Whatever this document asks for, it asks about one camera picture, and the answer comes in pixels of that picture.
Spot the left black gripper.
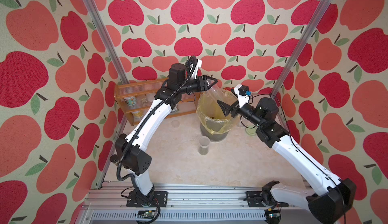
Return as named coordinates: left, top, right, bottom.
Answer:
left=178, top=75, right=217, bottom=95

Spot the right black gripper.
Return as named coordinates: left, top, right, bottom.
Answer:
left=219, top=99, right=262, bottom=131

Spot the green jar lid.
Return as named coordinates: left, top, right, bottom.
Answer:
left=245, top=128, right=257, bottom=136

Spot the tall clear jar with beans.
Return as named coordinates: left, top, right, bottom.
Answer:
left=207, top=85, right=226, bottom=102

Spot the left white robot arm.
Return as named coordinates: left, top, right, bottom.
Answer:
left=110, top=57, right=218, bottom=207

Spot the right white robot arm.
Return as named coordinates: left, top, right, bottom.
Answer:
left=217, top=97, right=356, bottom=224

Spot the short clear jar with beans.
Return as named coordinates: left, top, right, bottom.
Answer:
left=198, top=136, right=210, bottom=155

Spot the grey bin with yellow bag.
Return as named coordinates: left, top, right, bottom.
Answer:
left=197, top=89, right=237, bottom=142

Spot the white bottle on shelf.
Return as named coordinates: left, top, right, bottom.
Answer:
left=144, top=84, right=156, bottom=102

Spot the orange wooden shelf rack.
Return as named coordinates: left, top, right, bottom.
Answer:
left=114, top=79, right=201, bottom=126

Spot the yellow can on shelf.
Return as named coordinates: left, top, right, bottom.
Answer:
left=131, top=110, right=144, bottom=122

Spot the white printed cup on shelf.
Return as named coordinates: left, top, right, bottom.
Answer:
left=123, top=96, right=137, bottom=107

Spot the small circuit board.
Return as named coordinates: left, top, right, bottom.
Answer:
left=137, top=210, right=156, bottom=219

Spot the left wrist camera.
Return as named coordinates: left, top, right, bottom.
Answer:
left=186, top=56, right=202, bottom=79

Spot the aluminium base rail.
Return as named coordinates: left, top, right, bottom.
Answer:
left=72, top=181, right=318, bottom=224

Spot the black corrugated cable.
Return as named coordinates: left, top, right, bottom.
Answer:
left=116, top=55, right=198, bottom=224

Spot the right aluminium frame post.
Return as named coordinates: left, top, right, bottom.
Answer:
left=270, top=0, right=332, bottom=99

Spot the aluminium frame post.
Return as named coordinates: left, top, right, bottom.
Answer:
left=83, top=0, right=129, bottom=84
left=270, top=0, right=332, bottom=99

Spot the left aluminium frame post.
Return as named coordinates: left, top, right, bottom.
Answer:
left=83, top=0, right=129, bottom=84

